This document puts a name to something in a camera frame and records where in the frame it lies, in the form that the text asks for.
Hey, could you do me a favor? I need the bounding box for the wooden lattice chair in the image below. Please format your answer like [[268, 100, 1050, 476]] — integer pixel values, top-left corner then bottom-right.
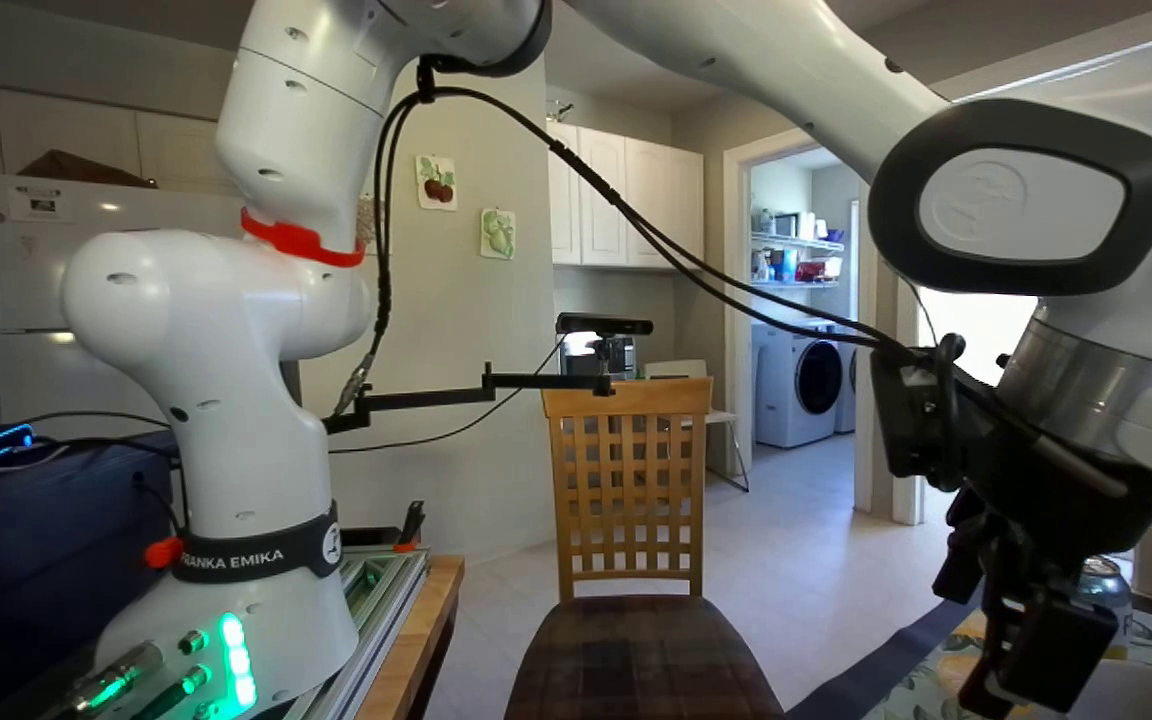
[[504, 380, 779, 720]]

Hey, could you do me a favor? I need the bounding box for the lemon print tablecloth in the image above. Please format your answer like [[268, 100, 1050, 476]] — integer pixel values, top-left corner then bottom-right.
[[789, 598, 1152, 720]]

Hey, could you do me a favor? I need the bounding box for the black camera on boom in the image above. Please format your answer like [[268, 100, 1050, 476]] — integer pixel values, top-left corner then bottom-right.
[[324, 313, 654, 433]]

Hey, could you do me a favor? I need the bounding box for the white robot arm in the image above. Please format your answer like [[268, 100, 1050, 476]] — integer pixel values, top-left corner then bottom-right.
[[66, 0, 1152, 720]]

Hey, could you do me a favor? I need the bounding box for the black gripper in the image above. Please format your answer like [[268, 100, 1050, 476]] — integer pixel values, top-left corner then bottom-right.
[[872, 336, 1152, 716]]

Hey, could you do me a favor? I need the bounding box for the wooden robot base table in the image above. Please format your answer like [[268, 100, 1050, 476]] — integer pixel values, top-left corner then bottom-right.
[[356, 558, 464, 720]]

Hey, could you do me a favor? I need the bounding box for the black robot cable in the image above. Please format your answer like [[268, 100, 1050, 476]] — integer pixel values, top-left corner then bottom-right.
[[327, 55, 951, 433]]

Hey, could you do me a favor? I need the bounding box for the white refrigerator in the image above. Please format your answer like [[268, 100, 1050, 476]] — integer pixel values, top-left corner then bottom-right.
[[0, 177, 242, 438]]

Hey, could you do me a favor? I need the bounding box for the dark blue bag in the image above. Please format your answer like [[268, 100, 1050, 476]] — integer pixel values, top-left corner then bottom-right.
[[0, 438, 175, 700]]

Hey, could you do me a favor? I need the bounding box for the white washing machine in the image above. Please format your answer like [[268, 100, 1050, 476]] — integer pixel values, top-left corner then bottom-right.
[[753, 327, 846, 450]]

